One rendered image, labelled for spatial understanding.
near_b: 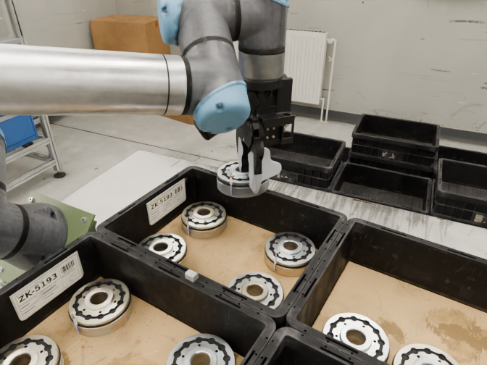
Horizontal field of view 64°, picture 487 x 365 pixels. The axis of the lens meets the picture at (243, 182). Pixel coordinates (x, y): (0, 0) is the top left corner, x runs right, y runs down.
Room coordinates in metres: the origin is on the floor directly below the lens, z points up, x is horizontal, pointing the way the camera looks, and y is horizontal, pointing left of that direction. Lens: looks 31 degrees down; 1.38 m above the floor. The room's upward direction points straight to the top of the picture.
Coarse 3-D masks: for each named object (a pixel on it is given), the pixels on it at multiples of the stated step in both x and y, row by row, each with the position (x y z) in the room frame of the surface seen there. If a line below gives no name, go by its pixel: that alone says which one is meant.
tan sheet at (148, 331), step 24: (144, 312) 0.46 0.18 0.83; (24, 336) 0.42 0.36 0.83; (48, 336) 0.42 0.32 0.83; (72, 336) 0.42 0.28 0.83; (120, 336) 0.42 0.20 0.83; (144, 336) 0.42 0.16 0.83; (168, 336) 0.42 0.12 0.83; (72, 360) 0.37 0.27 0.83; (96, 360) 0.37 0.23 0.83; (120, 360) 0.37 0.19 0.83; (144, 360) 0.37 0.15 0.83; (240, 360) 0.37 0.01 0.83
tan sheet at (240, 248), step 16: (176, 224) 0.72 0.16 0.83; (240, 224) 0.72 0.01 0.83; (192, 240) 0.66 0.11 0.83; (208, 240) 0.66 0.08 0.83; (224, 240) 0.66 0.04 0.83; (240, 240) 0.66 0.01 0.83; (256, 240) 0.66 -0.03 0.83; (192, 256) 0.61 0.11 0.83; (208, 256) 0.61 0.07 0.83; (224, 256) 0.61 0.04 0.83; (240, 256) 0.61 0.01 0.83; (256, 256) 0.61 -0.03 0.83; (208, 272) 0.56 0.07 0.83; (224, 272) 0.56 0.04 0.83; (240, 272) 0.56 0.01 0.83; (272, 272) 0.56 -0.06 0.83; (288, 288) 0.52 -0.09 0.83
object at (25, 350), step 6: (24, 348) 0.37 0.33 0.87; (30, 348) 0.37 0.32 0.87; (12, 354) 0.36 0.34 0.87; (18, 354) 0.36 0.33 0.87; (24, 354) 0.36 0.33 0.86; (30, 354) 0.36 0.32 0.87; (36, 354) 0.36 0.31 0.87; (6, 360) 0.35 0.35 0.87; (12, 360) 0.35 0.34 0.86; (36, 360) 0.35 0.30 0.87
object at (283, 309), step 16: (176, 176) 0.77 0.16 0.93; (272, 192) 0.70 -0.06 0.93; (128, 208) 0.64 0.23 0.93; (320, 208) 0.64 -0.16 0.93; (336, 224) 0.59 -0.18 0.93; (128, 240) 0.54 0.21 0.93; (160, 256) 0.50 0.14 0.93; (320, 256) 0.50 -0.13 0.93; (304, 272) 0.46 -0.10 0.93; (224, 288) 0.43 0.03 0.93; (256, 304) 0.39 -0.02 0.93; (288, 304) 0.40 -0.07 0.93
